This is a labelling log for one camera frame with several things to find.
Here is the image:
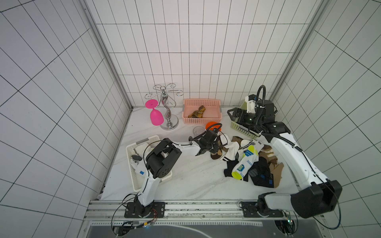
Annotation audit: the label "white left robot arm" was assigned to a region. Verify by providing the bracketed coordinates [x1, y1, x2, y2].
[134, 124, 222, 209]

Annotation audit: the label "brown argyle sock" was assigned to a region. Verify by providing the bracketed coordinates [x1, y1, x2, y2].
[210, 133, 229, 160]

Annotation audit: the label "white perforated plastic basket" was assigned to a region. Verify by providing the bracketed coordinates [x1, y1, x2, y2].
[126, 135, 160, 192]

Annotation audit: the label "brown tan striped sock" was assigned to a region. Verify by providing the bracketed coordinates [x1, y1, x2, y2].
[259, 145, 284, 188]

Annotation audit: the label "chrome glass holder stand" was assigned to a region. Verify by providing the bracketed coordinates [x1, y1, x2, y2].
[144, 83, 184, 131]

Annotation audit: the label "orange plastic bowl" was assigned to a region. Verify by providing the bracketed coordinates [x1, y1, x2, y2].
[205, 122, 222, 131]

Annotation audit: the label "pink plastic wine glass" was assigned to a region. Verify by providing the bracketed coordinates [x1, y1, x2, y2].
[145, 99, 164, 126]

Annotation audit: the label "green perforated plastic basket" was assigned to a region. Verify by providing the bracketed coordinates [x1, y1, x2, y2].
[231, 100, 275, 138]

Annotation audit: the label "white sock neon yellow toe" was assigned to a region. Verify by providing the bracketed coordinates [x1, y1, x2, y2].
[231, 142, 265, 180]

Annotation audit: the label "clear plastic cup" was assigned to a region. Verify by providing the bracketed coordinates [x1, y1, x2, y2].
[192, 126, 205, 137]

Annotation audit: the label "pink perforated plastic basket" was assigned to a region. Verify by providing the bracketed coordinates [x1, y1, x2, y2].
[182, 98, 222, 125]

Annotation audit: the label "brown yellow plaid sock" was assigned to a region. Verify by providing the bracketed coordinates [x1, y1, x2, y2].
[188, 106, 206, 119]

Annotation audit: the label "black sock blue squares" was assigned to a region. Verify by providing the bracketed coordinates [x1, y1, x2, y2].
[248, 157, 274, 188]

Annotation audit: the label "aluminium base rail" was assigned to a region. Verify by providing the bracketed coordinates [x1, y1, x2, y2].
[84, 200, 303, 227]

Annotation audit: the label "black grey argyle sock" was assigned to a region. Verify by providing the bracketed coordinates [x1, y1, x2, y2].
[224, 160, 239, 177]

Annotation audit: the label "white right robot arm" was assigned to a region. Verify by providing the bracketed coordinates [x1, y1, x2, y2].
[227, 95, 342, 218]

